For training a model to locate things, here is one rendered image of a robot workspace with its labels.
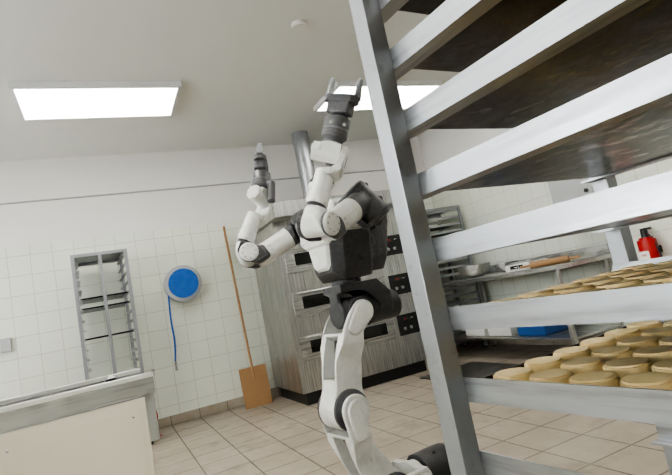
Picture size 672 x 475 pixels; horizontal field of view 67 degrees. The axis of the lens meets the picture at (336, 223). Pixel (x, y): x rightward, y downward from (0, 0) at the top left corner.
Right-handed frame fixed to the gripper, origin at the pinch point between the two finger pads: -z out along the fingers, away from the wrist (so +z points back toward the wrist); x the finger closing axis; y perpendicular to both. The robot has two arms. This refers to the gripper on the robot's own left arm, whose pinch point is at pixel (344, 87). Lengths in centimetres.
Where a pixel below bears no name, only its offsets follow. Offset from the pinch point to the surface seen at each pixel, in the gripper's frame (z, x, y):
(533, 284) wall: 39, -15, 472
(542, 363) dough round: 65, -81, -72
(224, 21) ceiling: -87, 170, 106
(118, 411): 112, 27, -38
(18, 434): 119, 40, -58
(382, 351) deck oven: 142, 108, 371
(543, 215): 48, -80, -89
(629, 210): 48, -87, -94
